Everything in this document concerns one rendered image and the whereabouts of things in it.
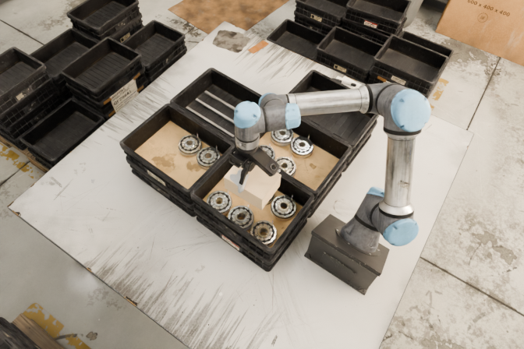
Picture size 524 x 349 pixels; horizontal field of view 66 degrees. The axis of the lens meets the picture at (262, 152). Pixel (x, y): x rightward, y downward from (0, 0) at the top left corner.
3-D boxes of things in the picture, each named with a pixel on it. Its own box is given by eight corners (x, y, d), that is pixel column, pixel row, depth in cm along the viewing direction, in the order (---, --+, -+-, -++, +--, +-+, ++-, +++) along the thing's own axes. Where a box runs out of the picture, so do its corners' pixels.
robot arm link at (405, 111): (398, 225, 152) (410, 81, 132) (420, 248, 138) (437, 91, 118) (368, 230, 150) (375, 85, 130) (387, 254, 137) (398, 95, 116)
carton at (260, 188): (279, 185, 148) (281, 174, 141) (261, 210, 142) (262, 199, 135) (243, 165, 152) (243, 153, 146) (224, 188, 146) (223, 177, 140)
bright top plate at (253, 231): (281, 231, 157) (281, 230, 157) (264, 250, 153) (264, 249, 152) (262, 216, 161) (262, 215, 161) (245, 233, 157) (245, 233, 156)
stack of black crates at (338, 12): (349, 34, 340) (359, -2, 312) (333, 54, 325) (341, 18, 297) (308, 17, 352) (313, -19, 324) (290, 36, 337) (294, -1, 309)
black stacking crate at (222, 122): (275, 120, 196) (276, 104, 187) (236, 160, 182) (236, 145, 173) (212, 83, 209) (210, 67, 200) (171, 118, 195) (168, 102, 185)
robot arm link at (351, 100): (394, 76, 142) (256, 86, 135) (410, 82, 132) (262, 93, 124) (391, 108, 146) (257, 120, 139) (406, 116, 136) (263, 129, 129)
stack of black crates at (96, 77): (124, 86, 298) (107, 35, 261) (155, 103, 289) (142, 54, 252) (82, 120, 278) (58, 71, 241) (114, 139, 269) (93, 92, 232)
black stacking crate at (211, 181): (311, 209, 169) (315, 195, 159) (270, 265, 154) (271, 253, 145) (237, 161, 181) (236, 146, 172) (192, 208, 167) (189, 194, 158)
